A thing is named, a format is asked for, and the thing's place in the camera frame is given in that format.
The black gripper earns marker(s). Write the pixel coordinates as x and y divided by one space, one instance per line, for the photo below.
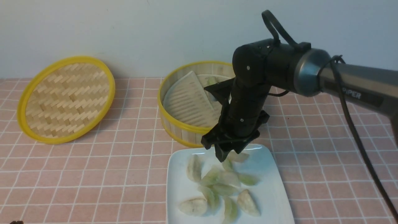
241 116

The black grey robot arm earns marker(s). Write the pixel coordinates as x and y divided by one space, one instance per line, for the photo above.
261 65

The pale dumpling plate top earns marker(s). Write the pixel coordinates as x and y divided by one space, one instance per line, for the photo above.
239 158

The pale dumpling plate centre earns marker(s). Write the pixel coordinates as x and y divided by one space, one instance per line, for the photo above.
229 178

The green dumpling plate right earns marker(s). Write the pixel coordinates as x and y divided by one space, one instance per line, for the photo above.
248 180

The green dumpling plate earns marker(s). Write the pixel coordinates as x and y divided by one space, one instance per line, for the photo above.
230 211
211 177
248 180
211 197
224 189

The green dumpling plate centre left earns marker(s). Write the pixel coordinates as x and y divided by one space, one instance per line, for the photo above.
211 177

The green dumpling plate middle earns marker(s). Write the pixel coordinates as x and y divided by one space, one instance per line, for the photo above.
224 189

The pale dumpling plate left upright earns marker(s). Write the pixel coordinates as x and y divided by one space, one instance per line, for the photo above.
193 169

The pale dumpling plate bottom right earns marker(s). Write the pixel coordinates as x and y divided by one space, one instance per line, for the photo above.
247 204

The green dumpling plate lower centre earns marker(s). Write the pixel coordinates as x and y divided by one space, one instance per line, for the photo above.
211 197

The white square plate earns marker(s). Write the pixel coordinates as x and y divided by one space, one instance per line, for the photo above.
269 193

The green dumpling plate bottom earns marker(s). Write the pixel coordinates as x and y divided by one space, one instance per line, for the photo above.
230 211

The pale dumpling plate bottom left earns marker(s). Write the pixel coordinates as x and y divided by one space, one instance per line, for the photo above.
194 207

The yellow rimmed bamboo steamer basket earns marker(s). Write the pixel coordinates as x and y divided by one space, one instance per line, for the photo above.
186 134

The white folded steamer liner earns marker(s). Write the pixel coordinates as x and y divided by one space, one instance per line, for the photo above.
184 98

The pink checkered tablecloth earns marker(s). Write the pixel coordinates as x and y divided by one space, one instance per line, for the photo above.
117 172

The yellow rimmed bamboo steamer lid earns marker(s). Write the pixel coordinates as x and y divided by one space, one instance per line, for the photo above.
66 100

